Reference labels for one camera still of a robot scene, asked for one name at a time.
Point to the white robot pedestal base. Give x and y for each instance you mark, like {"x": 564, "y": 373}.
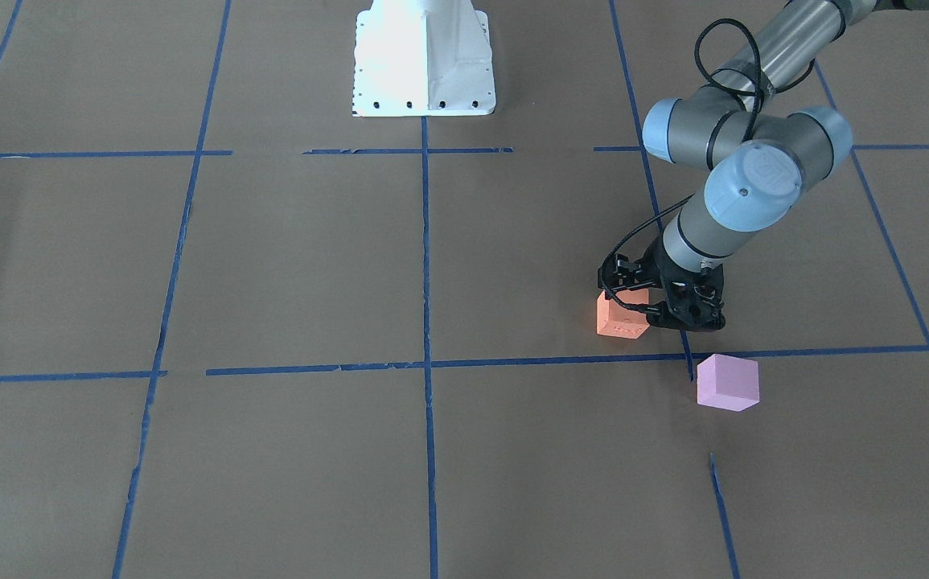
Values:
{"x": 422, "y": 59}

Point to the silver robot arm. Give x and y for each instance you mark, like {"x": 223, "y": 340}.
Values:
{"x": 758, "y": 166}

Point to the pink foam cube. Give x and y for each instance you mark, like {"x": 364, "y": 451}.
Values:
{"x": 729, "y": 383}

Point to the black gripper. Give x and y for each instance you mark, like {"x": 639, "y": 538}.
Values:
{"x": 651, "y": 273}

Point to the orange foam cube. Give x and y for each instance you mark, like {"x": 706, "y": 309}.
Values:
{"x": 615, "y": 321}

